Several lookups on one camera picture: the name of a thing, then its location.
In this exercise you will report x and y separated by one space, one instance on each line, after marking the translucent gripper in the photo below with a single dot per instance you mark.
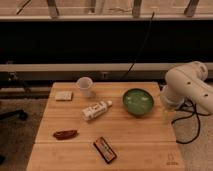
168 115

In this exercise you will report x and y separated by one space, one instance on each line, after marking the white plastic bottle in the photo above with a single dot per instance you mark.
96 110

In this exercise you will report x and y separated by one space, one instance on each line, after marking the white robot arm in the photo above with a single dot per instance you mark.
183 82

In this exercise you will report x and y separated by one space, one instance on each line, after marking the green ceramic bowl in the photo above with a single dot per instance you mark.
138 102

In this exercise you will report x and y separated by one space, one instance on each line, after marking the dark candy bar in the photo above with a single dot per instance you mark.
105 150

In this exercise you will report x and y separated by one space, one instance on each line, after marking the wooden table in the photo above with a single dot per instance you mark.
141 144

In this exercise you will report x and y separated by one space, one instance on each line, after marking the clear plastic cup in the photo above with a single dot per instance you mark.
84 84

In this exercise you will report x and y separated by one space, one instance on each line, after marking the white sponge block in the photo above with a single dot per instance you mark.
63 96

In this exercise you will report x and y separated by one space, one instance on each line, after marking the black office chair base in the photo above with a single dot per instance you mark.
20 113

